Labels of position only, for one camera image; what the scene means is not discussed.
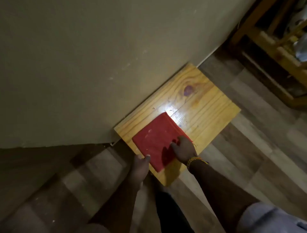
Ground light grey shirt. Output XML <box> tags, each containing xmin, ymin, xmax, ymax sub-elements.
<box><xmin>236</xmin><ymin>201</ymin><xmax>307</xmax><ymax>233</ymax></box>

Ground person's left forearm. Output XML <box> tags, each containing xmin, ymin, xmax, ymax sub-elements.
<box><xmin>90</xmin><ymin>180</ymin><xmax>144</xmax><ymax>233</ymax></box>

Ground yellow beaded bracelet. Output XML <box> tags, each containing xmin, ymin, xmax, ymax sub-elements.
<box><xmin>186</xmin><ymin>157</ymin><xmax>209</xmax><ymax>170</ymax></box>

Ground person's right hand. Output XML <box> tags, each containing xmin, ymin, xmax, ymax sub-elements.
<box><xmin>169</xmin><ymin>136</ymin><xmax>198</xmax><ymax>166</ymax></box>

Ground wooden furniture frame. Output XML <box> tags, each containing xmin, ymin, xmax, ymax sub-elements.
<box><xmin>228</xmin><ymin>0</ymin><xmax>307</xmax><ymax>110</ymax></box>

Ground person's left hand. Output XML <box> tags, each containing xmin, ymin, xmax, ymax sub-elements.
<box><xmin>129</xmin><ymin>154</ymin><xmax>151</xmax><ymax>190</ymax></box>

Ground dark trousers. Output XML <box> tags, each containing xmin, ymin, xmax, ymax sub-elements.
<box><xmin>154</xmin><ymin>189</ymin><xmax>195</xmax><ymax>233</ymax></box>

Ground person's right forearm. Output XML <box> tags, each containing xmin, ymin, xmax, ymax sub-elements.
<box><xmin>189</xmin><ymin>160</ymin><xmax>261</xmax><ymax>233</ymax></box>

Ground wooden stool top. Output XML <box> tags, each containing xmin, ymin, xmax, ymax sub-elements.
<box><xmin>114</xmin><ymin>63</ymin><xmax>241</xmax><ymax>187</ymax></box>

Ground red cloth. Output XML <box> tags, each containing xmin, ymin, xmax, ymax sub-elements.
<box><xmin>132</xmin><ymin>112</ymin><xmax>194</xmax><ymax>173</ymax></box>

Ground beige panel door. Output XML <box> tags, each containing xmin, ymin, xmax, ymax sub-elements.
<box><xmin>0</xmin><ymin>0</ymin><xmax>256</xmax><ymax>149</ymax></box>

